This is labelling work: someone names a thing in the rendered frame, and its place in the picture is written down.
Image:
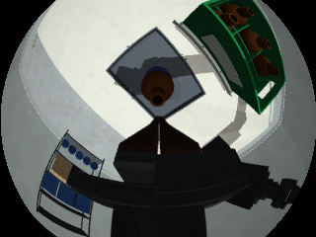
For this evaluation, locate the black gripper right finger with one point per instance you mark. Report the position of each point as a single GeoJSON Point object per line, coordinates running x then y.
{"type": "Point", "coordinates": [173, 141]}

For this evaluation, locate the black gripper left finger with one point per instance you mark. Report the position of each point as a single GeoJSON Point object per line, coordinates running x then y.
{"type": "Point", "coordinates": [144, 140]}

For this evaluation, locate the green crate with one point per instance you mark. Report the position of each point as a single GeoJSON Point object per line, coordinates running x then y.
{"type": "Point", "coordinates": [234, 59]}

